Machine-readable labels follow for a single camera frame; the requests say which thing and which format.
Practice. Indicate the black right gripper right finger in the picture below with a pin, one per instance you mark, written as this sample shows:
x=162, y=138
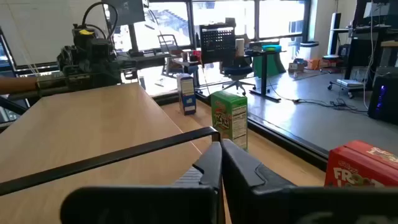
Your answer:
x=239, y=174

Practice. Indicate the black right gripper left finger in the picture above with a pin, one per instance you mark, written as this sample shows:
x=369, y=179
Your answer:
x=214, y=168

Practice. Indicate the green Apple Jacks cereal box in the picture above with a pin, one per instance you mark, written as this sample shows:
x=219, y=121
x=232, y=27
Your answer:
x=228, y=118

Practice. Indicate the blue Frosted Flakes cereal box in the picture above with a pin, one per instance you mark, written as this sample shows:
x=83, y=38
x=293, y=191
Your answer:
x=186, y=96

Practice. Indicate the red Froot Loops cereal box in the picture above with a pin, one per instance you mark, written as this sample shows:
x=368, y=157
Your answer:
x=357, y=165

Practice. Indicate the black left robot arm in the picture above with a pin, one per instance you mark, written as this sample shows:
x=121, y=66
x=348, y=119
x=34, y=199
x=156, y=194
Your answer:
x=102, y=48

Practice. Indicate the person's forearm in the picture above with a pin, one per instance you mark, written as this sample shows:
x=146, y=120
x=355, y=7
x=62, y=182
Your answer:
x=18, y=84

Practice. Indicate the yellow tape tag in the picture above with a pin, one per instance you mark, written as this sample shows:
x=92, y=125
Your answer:
x=86, y=32

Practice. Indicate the dark office desk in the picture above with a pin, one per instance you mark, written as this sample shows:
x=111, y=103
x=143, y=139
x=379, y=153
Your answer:
x=146, y=59

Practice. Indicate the blue office chair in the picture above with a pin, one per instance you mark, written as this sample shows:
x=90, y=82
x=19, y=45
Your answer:
x=237, y=71

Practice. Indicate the black standing desk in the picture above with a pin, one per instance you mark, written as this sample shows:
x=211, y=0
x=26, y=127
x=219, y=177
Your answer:
x=264, y=74

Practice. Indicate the green cloth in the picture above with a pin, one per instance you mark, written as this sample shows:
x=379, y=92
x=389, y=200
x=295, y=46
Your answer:
x=275, y=65

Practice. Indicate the small cardboard box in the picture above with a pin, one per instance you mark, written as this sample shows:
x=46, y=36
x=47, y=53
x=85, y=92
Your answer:
x=296, y=67

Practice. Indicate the white paper towel roll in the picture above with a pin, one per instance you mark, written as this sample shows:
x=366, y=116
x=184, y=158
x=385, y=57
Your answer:
x=240, y=47

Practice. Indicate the black perforated panel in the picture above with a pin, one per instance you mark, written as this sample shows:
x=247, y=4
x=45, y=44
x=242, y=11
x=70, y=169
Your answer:
x=217, y=43

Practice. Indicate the teal plastic container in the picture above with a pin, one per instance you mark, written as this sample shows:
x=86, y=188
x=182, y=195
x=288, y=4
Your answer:
x=271, y=48

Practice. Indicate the orange box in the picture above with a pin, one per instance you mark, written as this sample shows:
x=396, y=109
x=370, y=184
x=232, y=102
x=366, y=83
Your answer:
x=313, y=64

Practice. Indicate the white bin with black lid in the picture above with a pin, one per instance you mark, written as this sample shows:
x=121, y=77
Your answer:
x=308, y=51

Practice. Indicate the low rolling cart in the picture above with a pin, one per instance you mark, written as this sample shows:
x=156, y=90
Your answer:
x=349, y=83

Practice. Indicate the round black stool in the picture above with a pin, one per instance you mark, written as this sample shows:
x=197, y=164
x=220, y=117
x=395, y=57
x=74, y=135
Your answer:
x=331, y=57

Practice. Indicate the black computer tower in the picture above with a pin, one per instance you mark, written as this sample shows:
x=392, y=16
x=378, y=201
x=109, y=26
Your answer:
x=385, y=102

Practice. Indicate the tall white panel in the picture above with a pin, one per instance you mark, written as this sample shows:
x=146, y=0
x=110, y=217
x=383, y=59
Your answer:
x=334, y=34

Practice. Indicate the black workstation desk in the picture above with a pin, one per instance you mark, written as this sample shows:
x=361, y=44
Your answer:
x=357, y=53

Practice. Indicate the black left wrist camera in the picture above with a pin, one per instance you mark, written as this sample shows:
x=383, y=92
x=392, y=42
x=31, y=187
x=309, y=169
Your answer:
x=82, y=41

